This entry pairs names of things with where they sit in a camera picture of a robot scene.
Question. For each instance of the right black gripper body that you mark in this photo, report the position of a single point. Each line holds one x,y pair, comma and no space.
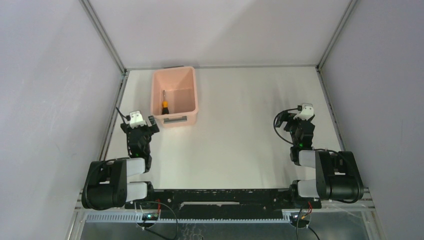
291,126

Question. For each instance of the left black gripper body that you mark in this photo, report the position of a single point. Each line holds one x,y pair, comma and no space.
139,129

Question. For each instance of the yellow black screwdriver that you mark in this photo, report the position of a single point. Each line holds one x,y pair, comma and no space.
165,108

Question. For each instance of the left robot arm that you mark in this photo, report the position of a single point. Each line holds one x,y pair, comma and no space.
106,184

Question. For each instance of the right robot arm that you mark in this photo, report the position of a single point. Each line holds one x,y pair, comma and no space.
337,176

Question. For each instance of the pink plastic bin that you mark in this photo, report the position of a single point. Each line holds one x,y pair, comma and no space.
181,94

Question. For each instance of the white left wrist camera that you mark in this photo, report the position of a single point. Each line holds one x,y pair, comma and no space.
136,119

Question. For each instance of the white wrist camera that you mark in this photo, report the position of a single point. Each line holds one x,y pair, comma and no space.
306,112
136,119

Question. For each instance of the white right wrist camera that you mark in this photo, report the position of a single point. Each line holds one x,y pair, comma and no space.
306,112

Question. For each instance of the black mounting rail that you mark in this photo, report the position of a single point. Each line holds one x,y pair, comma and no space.
224,204

